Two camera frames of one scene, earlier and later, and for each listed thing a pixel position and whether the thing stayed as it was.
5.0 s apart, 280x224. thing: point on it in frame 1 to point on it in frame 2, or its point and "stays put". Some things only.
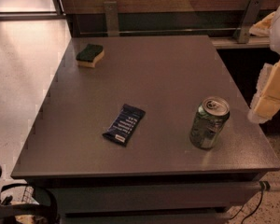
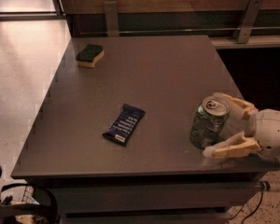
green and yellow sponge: x=89 y=55 stays put
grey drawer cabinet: x=147 y=130 stays put
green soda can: x=209 y=121 stays put
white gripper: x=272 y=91 to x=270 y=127
